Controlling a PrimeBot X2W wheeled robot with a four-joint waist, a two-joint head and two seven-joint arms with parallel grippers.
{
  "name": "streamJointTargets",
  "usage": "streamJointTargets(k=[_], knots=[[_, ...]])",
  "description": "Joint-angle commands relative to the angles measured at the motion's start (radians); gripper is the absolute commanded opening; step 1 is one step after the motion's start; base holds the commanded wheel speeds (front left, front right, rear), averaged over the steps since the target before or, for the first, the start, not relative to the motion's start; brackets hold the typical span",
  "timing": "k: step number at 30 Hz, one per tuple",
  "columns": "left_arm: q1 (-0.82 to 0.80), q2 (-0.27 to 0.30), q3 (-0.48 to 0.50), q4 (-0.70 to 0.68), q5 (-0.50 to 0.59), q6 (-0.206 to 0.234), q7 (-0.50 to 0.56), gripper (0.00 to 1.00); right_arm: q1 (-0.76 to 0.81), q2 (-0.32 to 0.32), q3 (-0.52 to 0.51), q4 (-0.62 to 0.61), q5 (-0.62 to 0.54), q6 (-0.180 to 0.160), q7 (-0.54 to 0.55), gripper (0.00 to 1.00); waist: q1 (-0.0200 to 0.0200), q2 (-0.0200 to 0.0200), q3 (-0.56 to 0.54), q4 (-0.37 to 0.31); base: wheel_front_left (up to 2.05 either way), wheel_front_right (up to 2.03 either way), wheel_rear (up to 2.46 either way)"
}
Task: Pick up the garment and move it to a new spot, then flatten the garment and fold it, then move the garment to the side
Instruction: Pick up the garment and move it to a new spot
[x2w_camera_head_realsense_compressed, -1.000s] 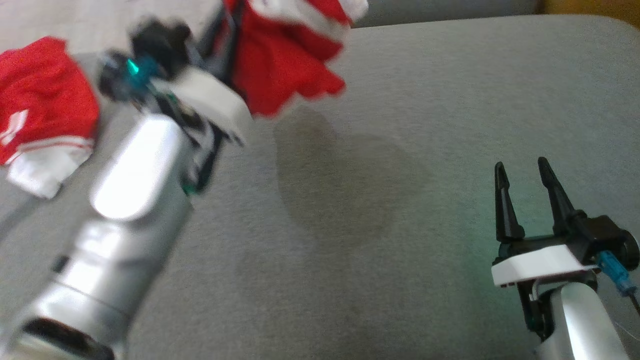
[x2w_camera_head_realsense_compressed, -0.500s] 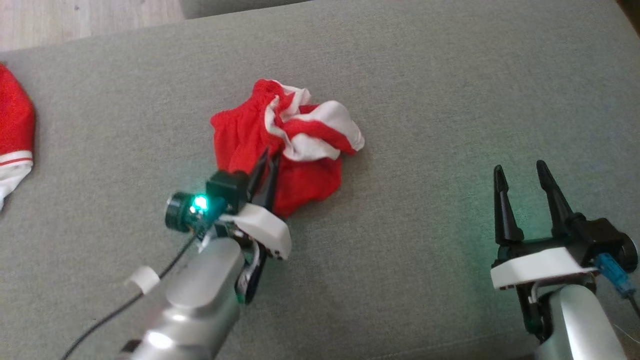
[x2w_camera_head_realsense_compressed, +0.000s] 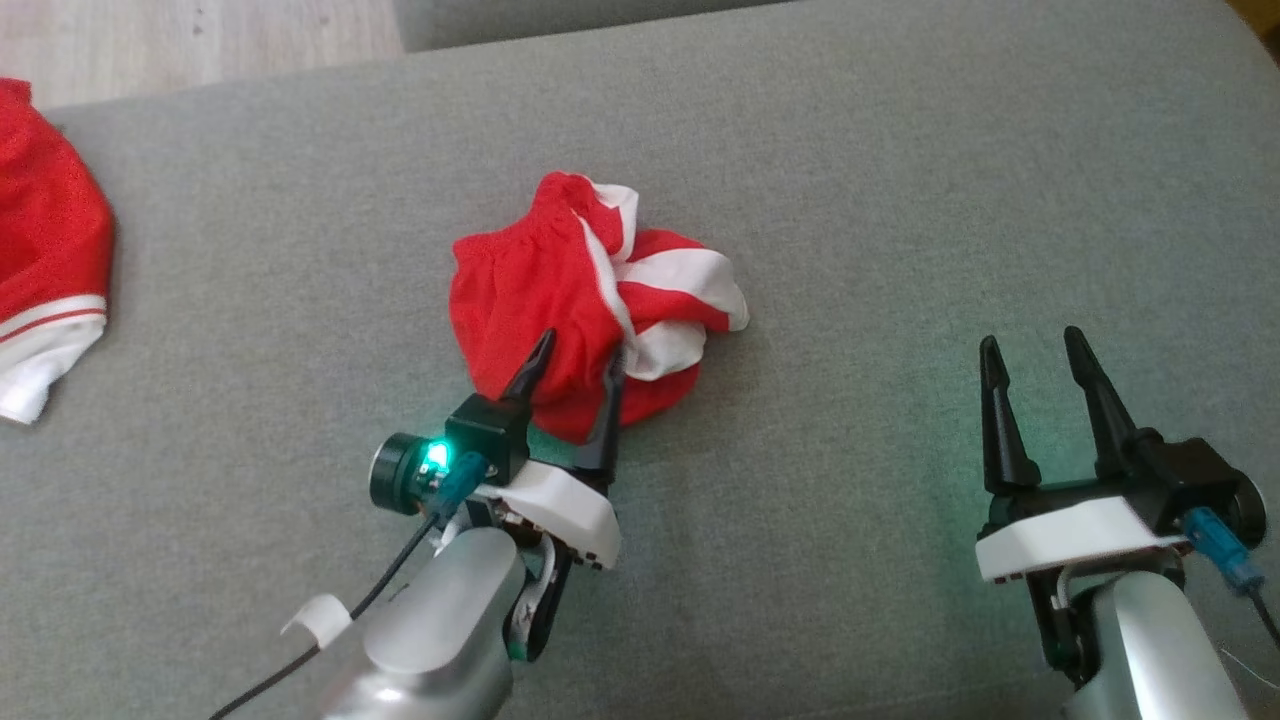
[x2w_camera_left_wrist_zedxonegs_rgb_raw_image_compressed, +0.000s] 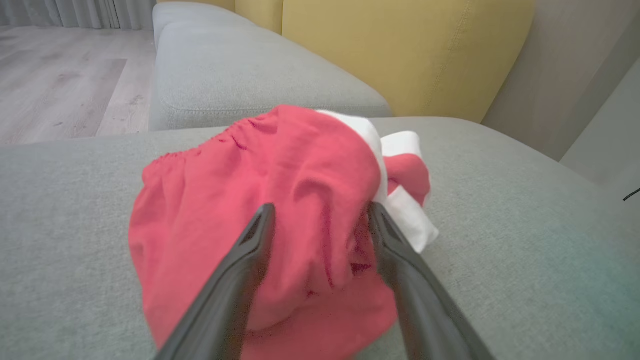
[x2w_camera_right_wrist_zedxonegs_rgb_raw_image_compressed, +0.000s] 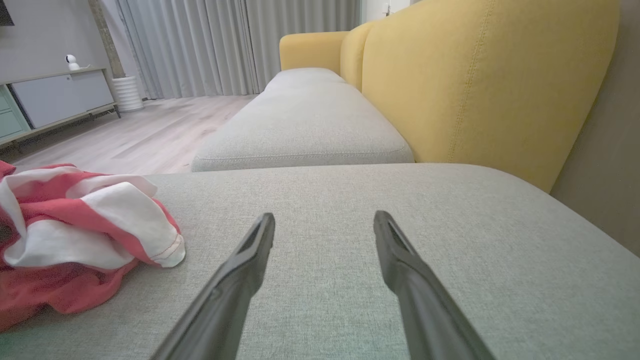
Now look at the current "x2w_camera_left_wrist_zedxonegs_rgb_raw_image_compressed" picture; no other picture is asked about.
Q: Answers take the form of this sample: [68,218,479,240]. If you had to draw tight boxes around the wide grey sofa seat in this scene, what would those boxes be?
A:
[0,116,640,360]

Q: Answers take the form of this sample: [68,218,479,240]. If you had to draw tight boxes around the red shorts with white trim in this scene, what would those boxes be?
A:
[127,104,440,360]

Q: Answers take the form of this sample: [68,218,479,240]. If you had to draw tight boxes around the grey pleated curtain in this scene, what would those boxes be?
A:
[0,0,157,31]

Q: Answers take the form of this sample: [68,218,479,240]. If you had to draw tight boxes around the yellow sofa back cushion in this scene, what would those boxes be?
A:
[235,0,284,36]
[281,0,536,124]

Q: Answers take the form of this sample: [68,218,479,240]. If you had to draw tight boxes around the narrow grey sofa seat cushion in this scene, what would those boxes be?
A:
[148,20,392,132]
[152,1,258,51]

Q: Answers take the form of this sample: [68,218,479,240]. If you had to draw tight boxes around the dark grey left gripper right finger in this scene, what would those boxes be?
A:
[367,201,496,360]

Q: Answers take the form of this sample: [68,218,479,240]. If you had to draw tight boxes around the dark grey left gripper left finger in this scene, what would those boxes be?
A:
[152,202,277,360]

